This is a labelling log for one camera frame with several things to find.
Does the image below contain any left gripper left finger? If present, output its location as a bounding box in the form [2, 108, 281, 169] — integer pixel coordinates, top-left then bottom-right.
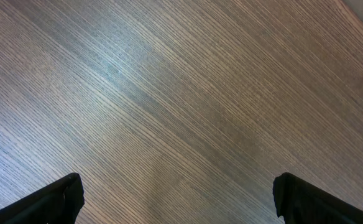
[0, 172, 85, 224]

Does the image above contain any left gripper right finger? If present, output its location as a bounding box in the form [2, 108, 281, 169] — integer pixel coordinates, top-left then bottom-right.
[272, 172, 363, 224]

